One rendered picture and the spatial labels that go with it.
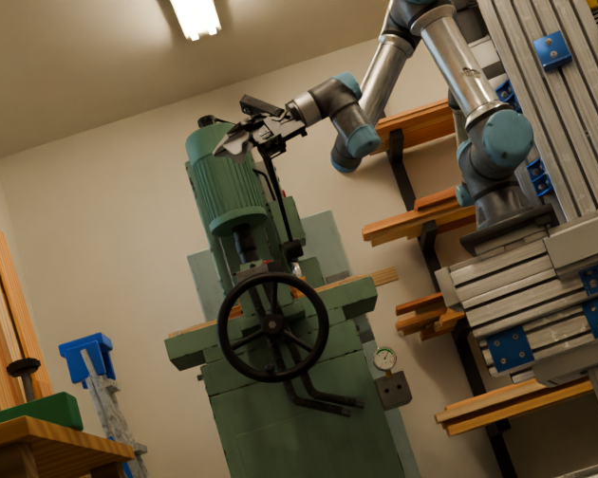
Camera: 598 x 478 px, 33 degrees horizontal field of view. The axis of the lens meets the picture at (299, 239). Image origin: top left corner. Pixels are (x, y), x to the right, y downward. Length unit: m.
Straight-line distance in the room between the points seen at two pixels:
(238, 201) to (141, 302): 2.49
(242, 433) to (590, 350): 0.93
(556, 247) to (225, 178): 1.13
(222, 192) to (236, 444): 0.74
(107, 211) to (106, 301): 0.49
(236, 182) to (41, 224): 2.78
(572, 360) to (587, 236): 0.36
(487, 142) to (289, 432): 0.96
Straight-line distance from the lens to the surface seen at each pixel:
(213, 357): 2.77
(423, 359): 5.21
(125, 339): 5.38
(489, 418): 4.70
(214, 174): 3.00
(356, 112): 2.28
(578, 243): 2.24
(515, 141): 2.31
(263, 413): 2.74
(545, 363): 2.47
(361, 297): 2.79
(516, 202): 2.41
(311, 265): 3.13
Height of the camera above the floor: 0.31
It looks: 15 degrees up
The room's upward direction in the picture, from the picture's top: 18 degrees counter-clockwise
